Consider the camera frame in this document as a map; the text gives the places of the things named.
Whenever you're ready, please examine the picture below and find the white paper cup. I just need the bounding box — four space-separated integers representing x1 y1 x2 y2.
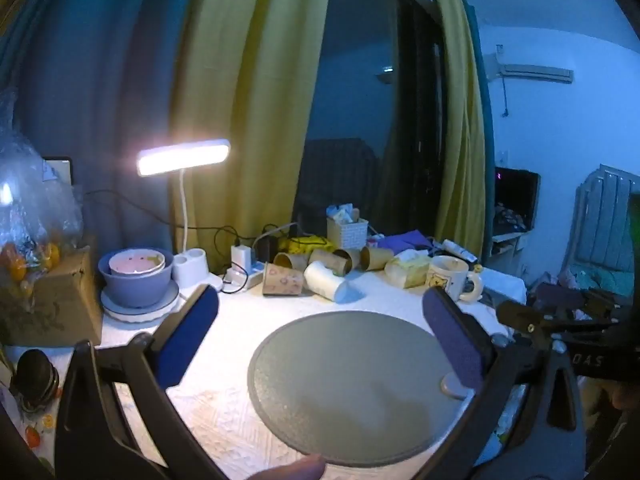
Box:
303 260 349 304

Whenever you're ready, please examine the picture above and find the patterned paper cup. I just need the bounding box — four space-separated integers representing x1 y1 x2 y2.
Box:
262 262 305 297

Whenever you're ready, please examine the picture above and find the blue bowl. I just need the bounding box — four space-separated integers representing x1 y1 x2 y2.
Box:
97 248 175 309

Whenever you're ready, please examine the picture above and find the plastic bag of oranges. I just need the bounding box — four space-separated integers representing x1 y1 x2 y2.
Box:
0 87 85 283

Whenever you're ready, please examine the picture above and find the narrow yellow curtain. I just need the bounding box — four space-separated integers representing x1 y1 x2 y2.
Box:
428 0 488 261

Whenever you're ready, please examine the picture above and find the yellow tissue packet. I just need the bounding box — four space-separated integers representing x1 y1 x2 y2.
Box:
384 252 432 289

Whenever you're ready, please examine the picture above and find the person's right hand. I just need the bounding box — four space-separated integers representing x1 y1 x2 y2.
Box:
611 382 640 415

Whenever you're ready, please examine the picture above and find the cardboard box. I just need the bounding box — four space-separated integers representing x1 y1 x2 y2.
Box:
0 246 104 348

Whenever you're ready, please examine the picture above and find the brown paper cup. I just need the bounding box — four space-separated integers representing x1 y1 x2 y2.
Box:
334 247 362 271
360 245 396 272
309 248 352 278
273 251 312 272

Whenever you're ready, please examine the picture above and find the white mug yellow print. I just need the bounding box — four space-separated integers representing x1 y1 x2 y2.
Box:
425 255 485 304

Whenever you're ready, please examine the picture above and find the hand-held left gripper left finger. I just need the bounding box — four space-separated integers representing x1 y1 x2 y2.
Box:
54 284 227 480

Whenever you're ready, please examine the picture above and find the black power adapter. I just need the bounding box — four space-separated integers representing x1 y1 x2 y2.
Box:
256 237 281 262

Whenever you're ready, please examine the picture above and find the purple cloth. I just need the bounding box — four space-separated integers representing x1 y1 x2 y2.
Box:
372 230 435 257

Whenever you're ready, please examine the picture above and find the white plate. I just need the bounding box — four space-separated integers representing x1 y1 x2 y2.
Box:
100 280 181 323

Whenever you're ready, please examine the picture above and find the black monitor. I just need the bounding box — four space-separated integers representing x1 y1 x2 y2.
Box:
494 166 542 235

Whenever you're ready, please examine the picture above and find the white air conditioner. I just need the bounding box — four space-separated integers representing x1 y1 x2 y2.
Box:
499 62 575 85

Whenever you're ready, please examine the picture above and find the round grey mat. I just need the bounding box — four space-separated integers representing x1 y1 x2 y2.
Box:
247 310 482 469

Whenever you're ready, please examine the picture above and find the white bowl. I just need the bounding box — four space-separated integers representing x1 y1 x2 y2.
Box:
108 248 166 276

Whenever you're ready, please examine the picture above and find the white desk lamp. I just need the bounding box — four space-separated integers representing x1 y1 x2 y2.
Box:
136 137 233 288

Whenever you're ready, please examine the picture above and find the blue curtain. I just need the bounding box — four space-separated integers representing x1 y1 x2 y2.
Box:
0 0 206 261

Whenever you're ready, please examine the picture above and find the white charger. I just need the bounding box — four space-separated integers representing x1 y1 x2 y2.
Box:
230 245 256 274

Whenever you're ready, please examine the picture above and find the white power strip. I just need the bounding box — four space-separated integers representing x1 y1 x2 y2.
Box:
222 260 267 292

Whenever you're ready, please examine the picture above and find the dark round stacked object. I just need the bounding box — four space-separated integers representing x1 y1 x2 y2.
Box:
14 349 61 415

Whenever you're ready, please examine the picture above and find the wide yellow curtain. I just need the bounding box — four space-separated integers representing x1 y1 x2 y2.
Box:
169 0 336 273

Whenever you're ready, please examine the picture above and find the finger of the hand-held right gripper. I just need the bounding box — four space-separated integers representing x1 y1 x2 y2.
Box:
496 300 617 342

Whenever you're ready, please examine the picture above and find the white woven basket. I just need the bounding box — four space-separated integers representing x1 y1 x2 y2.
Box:
327 217 370 251

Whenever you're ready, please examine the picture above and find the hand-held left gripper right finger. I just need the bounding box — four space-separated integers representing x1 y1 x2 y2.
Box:
414 287 587 480

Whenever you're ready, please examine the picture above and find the black cable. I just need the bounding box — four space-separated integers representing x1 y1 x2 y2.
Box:
82 189 243 295

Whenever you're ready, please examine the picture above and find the white tube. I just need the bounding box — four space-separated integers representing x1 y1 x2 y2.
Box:
441 239 479 264

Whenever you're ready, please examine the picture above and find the person's left hand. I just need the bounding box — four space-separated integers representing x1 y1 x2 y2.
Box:
239 453 327 480

